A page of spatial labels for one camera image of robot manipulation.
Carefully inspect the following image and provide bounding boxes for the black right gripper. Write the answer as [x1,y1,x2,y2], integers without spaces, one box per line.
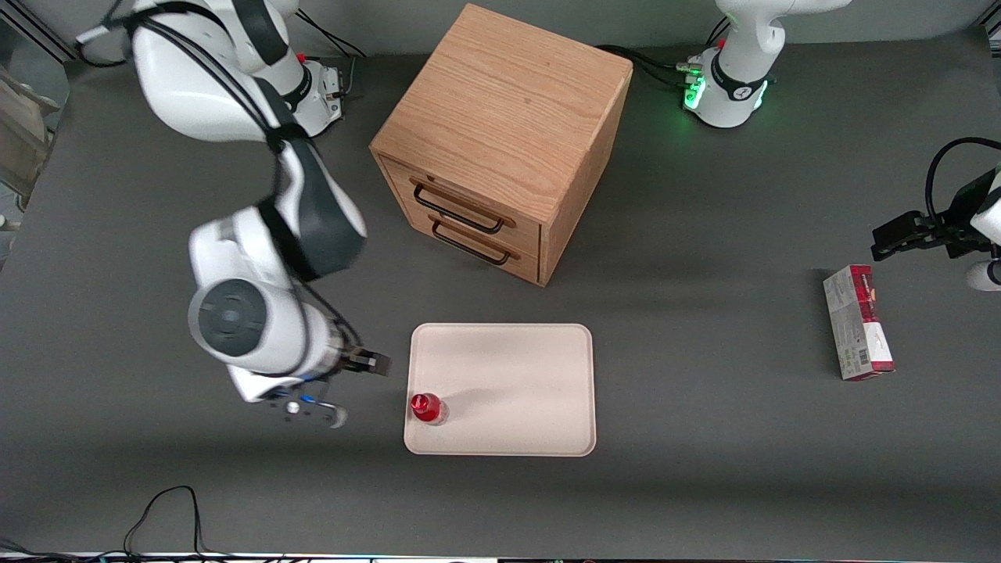
[340,346,391,378]

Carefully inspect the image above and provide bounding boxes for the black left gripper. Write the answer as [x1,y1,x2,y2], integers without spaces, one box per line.
[871,174,997,262]

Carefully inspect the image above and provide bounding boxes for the red coke bottle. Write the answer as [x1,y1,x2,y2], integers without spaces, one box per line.
[410,392,449,427]

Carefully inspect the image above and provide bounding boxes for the cream plastic tray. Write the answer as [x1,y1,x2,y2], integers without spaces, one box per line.
[403,322,597,458]

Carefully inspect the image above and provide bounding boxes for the grey and red carton box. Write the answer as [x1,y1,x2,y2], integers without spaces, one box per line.
[822,264,896,382]

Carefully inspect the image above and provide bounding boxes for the oak wooden drawer cabinet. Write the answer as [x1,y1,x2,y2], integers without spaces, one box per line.
[369,3,634,289]

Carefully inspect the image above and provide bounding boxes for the beige background furniture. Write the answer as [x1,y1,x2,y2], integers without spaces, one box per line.
[0,66,60,210]

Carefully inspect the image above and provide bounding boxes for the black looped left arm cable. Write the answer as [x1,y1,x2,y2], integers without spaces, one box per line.
[924,137,1001,229]

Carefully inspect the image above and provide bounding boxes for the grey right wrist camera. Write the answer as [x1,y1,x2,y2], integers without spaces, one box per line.
[264,386,349,430]

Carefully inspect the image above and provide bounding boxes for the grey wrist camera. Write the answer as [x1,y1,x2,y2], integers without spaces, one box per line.
[965,260,1001,292]
[264,386,349,430]

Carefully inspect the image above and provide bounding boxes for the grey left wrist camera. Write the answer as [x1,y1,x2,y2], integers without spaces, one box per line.
[965,260,1001,292]

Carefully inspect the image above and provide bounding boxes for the short black drawer handle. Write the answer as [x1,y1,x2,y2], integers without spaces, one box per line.
[431,221,511,267]

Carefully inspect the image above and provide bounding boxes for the long black drawer handle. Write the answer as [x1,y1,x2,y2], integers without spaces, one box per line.
[411,183,506,235]

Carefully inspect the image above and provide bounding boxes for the black cable at table edge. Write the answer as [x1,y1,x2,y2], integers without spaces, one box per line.
[0,486,235,563]

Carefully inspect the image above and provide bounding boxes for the black left arm base cables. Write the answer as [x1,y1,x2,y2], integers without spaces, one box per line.
[596,44,703,88]

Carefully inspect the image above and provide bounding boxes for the black arm base cables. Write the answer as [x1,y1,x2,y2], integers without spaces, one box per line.
[596,44,703,88]
[297,9,368,62]

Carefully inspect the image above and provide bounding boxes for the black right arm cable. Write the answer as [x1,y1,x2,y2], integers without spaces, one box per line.
[77,0,364,368]

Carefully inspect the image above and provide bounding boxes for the black right arm base cables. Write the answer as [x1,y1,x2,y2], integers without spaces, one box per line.
[297,9,368,62]

